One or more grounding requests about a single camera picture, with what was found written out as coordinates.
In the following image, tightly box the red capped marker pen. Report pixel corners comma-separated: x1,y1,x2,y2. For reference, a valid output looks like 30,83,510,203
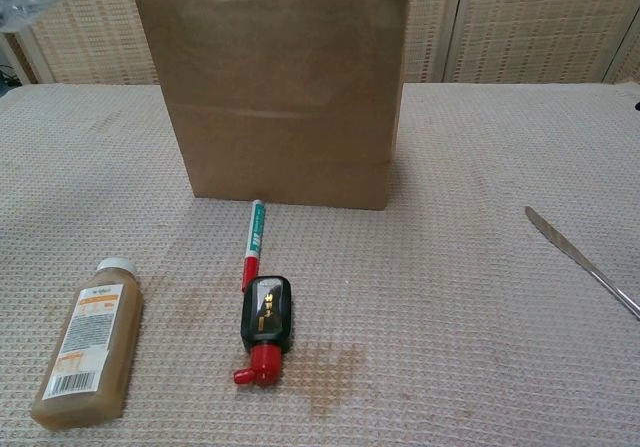
239,198,269,294

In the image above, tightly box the metal table knife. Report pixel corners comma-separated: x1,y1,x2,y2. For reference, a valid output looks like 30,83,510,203
524,205,640,321

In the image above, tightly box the brown juice bottle white cap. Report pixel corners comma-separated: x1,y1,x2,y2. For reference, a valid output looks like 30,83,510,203
30,257,144,431

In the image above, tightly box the black ink bottle red cap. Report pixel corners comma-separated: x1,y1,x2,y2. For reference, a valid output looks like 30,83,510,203
232,275,296,387

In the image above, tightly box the brown paper bag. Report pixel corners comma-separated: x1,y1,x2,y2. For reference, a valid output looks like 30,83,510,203
131,0,414,212

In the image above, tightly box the woven bamboo folding screen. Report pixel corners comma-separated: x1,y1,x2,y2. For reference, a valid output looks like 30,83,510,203
0,0,640,86

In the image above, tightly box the white woven tablecloth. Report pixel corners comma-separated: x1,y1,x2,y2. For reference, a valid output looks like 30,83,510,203
0,82,640,447

